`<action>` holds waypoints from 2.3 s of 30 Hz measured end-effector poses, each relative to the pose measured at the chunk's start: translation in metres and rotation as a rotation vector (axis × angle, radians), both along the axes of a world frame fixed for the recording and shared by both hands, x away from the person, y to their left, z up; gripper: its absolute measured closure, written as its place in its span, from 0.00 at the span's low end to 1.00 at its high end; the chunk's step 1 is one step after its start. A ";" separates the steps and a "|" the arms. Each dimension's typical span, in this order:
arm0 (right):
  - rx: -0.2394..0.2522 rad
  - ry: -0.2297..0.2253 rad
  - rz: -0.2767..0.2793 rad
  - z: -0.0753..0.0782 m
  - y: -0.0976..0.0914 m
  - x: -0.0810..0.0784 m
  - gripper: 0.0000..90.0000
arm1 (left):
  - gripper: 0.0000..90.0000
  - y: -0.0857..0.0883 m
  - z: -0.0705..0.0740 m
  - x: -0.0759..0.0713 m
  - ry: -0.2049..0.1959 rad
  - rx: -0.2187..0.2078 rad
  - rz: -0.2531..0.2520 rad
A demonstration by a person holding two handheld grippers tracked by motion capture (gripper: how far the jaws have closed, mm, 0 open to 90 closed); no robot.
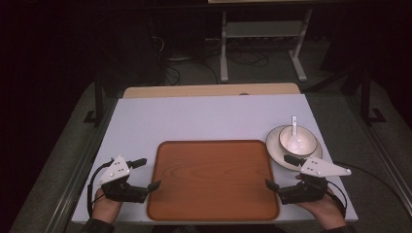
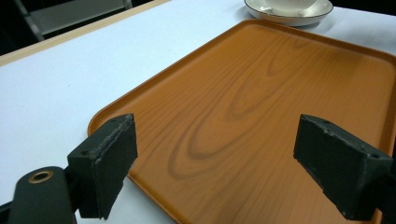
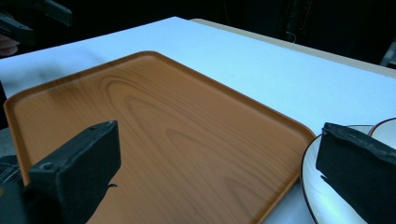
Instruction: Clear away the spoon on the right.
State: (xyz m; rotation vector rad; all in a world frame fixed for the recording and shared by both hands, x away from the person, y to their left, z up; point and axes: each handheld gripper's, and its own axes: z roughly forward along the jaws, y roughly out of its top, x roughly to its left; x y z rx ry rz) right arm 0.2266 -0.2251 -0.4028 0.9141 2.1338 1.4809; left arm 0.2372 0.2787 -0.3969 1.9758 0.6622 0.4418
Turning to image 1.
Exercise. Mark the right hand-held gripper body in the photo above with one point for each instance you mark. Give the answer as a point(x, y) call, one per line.
point(319, 168)

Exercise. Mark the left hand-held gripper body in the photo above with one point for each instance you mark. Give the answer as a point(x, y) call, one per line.
point(116, 170)

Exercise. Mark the white bowl with dark rim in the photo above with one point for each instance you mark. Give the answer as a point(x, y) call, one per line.
point(302, 142)

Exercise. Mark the white plate with dark rim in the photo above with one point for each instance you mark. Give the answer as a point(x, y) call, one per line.
point(275, 150)

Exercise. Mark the white ceramic spoon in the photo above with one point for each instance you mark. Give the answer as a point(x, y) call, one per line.
point(294, 139)

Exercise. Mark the brown wooden tray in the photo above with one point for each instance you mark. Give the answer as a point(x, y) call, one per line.
point(212, 181)

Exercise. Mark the person's left hand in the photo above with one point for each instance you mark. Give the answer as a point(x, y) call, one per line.
point(105, 208)

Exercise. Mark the person's right hand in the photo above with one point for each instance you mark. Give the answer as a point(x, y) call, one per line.
point(325, 212)

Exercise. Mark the black metal stand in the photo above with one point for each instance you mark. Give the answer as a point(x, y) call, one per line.
point(98, 100)
point(366, 97)

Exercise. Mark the white metal table frame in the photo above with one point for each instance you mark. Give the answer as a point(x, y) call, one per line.
point(264, 29)

